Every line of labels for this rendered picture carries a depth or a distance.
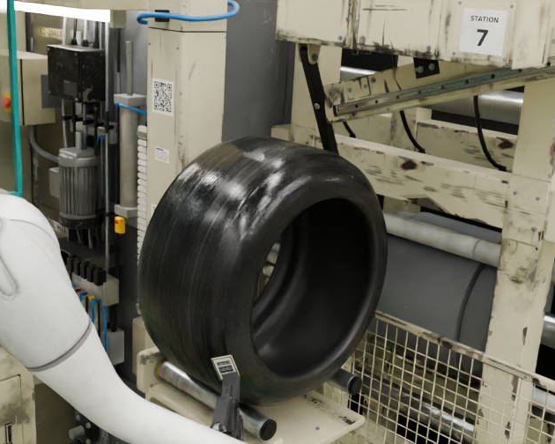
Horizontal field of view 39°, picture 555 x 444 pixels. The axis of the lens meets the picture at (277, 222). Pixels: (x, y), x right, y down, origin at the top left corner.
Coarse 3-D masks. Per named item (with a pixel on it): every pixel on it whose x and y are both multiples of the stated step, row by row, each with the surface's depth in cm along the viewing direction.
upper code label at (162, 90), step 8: (152, 80) 173; (160, 80) 171; (152, 88) 173; (160, 88) 171; (168, 88) 169; (152, 96) 174; (160, 96) 172; (168, 96) 170; (152, 104) 174; (160, 104) 172; (168, 104) 170; (160, 112) 173; (168, 112) 171
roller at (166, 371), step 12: (168, 372) 175; (180, 372) 174; (180, 384) 172; (192, 384) 170; (204, 384) 169; (192, 396) 171; (204, 396) 167; (216, 396) 165; (240, 408) 161; (252, 408) 161; (252, 420) 158; (264, 420) 157; (252, 432) 158; (264, 432) 156
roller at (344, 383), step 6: (342, 372) 178; (348, 372) 178; (330, 378) 179; (336, 378) 178; (342, 378) 177; (348, 378) 176; (354, 378) 176; (360, 378) 177; (330, 384) 180; (336, 384) 178; (342, 384) 176; (348, 384) 175; (354, 384) 175; (360, 384) 177; (348, 390) 175; (354, 390) 176
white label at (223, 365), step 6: (216, 360) 147; (222, 360) 147; (228, 360) 147; (216, 366) 148; (222, 366) 148; (228, 366) 148; (234, 366) 148; (222, 372) 149; (228, 372) 149; (222, 378) 150
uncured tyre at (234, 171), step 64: (192, 192) 152; (256, 192) 145; (320, 192) 152; (192, 256) 145; (256, 256) 144; (320, 256) 193; (384, 256) 175; (192, 320) 145; (256, 320) 189; (320, 320) 188; (256, 384) 154; (320, 384) 170
